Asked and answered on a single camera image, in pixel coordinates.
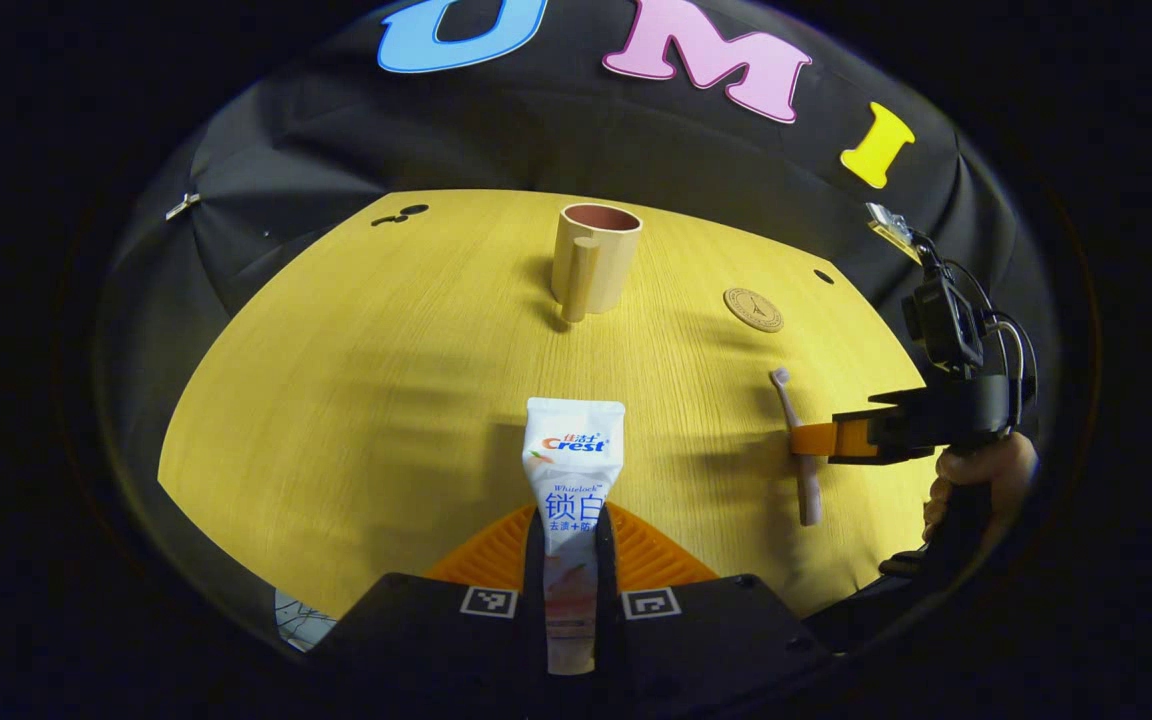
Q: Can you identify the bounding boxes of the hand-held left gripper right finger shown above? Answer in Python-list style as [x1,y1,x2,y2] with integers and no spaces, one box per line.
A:
[592,503,833,706]

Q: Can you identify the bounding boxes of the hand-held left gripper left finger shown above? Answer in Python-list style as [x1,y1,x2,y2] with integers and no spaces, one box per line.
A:
[321,503,549,701]

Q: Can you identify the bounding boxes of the pale pink toothbrush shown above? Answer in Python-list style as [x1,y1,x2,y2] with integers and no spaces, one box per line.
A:
[770,368,824,527]

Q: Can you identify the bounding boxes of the white toothpaste tube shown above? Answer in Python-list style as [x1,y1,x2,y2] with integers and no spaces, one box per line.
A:
[522,397,627,676]

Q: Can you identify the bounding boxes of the round tan coaster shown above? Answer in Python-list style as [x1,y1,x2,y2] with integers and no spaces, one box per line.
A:
[723,288,785,334]

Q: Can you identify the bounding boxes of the beige cup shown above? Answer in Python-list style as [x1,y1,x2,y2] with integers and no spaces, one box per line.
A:
[551,203,643,324]

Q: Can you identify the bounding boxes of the black backdrop cloth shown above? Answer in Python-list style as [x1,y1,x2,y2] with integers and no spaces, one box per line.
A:
[96,0,1057,401]

